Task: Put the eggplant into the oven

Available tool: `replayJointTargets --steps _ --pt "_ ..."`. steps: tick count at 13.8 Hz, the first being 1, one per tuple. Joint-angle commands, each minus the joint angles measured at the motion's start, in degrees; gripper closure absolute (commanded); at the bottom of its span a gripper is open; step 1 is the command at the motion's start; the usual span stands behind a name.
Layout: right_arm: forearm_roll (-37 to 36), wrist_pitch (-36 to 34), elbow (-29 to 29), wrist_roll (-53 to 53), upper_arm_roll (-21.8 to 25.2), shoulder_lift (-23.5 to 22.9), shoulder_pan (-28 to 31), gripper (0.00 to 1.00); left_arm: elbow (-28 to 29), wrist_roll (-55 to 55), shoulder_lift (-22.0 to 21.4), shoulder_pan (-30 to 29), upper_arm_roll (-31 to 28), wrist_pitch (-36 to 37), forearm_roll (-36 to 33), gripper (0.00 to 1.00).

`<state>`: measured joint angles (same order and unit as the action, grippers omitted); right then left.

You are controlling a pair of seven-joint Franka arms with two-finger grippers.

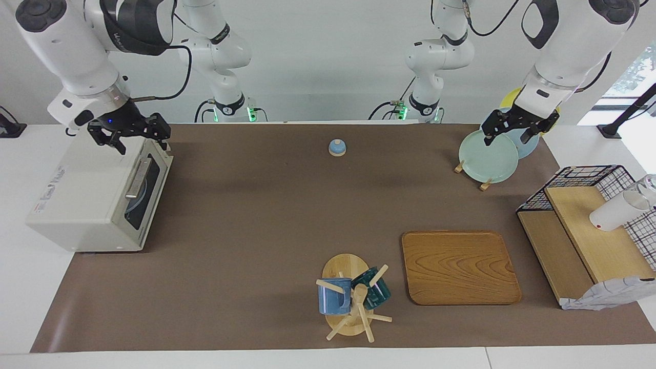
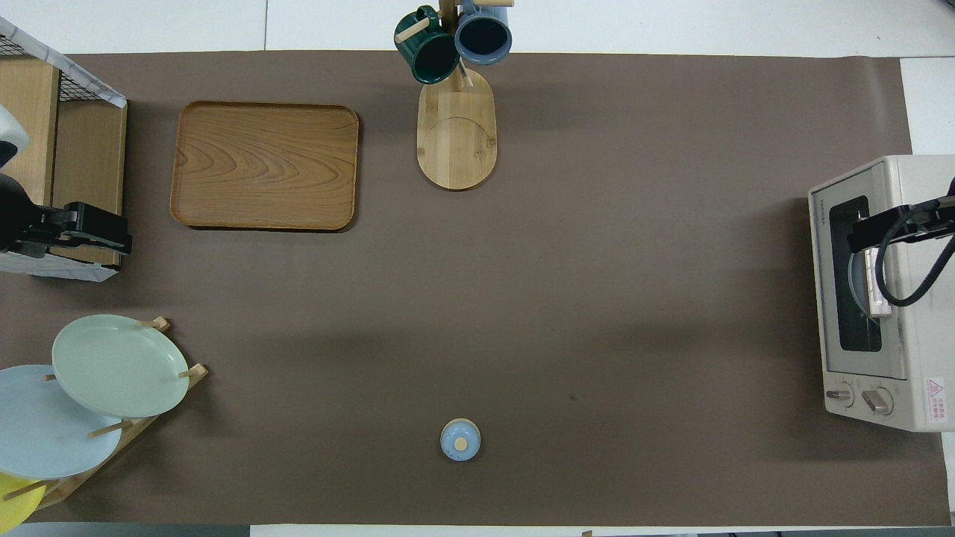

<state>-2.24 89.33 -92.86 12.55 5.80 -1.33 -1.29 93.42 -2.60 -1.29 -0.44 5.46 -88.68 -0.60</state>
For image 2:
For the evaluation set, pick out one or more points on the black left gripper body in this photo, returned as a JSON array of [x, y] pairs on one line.
[[45, 224]]

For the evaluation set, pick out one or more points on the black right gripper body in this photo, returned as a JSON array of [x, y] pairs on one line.
[[918, 220]]

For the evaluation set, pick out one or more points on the light blue plate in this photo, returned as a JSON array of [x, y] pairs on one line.
[[856, 287]]

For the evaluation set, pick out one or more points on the cream toaster oven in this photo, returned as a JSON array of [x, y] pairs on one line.
[[929, 335]]

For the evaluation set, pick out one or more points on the silver oven knob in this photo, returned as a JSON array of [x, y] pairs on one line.
[[878, 401], [840, 394]]

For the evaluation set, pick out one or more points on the wooden shelf unit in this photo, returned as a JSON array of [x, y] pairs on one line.
[[89, 156]]

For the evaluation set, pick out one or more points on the mint green plate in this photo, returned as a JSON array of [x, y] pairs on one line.
[[119, 365]]

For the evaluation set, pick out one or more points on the grey patterned cloth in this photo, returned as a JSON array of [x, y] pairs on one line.
[[97, 93]]

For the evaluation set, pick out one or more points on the wooden serving tray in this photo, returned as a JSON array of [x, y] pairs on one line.
[[265, 164]]

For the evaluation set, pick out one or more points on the wooden plate rack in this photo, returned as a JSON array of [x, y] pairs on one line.
[[149, 421]]

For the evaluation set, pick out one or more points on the pale blue racked plate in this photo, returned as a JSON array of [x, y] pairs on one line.
[[45, 432]]

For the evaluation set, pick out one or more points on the yellow plate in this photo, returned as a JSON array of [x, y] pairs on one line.
[[15, 503]]

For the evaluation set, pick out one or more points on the brown table mat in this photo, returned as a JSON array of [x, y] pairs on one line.
[[522, 298]]

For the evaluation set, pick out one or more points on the wooden mug tree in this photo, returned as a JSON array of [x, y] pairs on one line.
[[456, 142]]

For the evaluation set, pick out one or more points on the dark green mug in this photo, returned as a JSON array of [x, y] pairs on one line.
[[429, 52]]

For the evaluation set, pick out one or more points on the small blue lid wooden knob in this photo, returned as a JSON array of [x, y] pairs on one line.
[[460, 440]]

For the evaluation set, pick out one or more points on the blue mug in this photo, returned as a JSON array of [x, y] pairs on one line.
[[483, 33]]

